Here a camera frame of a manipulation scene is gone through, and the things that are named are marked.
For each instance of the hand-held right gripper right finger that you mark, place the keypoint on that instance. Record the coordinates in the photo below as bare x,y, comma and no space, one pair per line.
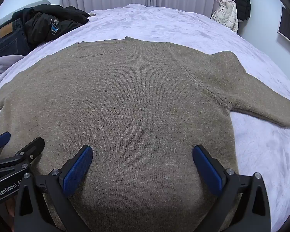
206,171

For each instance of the light grey bedding cloth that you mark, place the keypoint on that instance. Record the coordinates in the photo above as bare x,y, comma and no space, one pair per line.
0,70

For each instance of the white puffer jacket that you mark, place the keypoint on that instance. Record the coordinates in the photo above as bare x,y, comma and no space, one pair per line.
226,14

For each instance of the lavender fleece blanket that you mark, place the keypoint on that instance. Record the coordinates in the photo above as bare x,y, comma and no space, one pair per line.
171,24

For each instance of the small beige cloth piece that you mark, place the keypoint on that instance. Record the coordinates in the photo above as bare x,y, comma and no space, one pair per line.
92,14

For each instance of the black jacket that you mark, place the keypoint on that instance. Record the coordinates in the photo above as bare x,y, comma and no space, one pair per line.
62,12

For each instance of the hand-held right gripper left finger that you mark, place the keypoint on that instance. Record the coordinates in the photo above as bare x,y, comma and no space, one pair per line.
77,171

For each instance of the dark blue jeans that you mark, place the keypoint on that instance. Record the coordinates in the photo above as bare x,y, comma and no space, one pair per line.
12,46

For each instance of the dark flat monitor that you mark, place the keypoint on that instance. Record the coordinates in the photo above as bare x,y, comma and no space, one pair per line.
288,26

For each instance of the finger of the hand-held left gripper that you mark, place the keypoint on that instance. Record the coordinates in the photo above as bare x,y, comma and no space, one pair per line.
32,148
1,140

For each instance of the black hanging coat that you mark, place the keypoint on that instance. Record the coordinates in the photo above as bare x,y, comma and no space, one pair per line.
241,0

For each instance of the brown knit sweater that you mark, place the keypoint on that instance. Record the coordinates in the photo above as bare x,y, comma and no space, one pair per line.
135,101

